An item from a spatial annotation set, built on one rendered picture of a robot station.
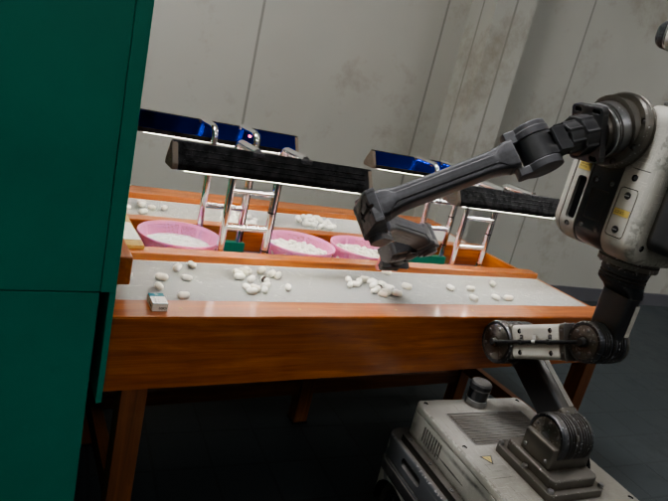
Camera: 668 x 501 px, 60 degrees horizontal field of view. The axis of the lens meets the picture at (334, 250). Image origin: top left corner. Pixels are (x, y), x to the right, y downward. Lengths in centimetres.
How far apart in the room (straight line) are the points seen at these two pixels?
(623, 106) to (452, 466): 103
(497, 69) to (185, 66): 196
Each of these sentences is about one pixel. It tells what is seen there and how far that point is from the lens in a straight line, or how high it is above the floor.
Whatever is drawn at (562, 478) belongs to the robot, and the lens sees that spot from 170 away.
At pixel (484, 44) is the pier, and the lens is 400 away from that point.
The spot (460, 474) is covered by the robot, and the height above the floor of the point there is 42.
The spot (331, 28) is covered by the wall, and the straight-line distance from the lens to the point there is 377.
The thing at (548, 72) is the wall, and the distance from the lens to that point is 471.
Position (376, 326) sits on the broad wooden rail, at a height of 74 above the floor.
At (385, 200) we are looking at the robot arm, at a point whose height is 114.
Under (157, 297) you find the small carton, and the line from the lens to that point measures 141.
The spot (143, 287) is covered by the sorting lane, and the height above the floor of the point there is 74.
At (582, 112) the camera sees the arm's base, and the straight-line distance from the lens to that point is 137.
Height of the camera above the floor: 134
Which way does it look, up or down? 16 degrees down
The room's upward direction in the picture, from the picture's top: 13 degrees clockwise
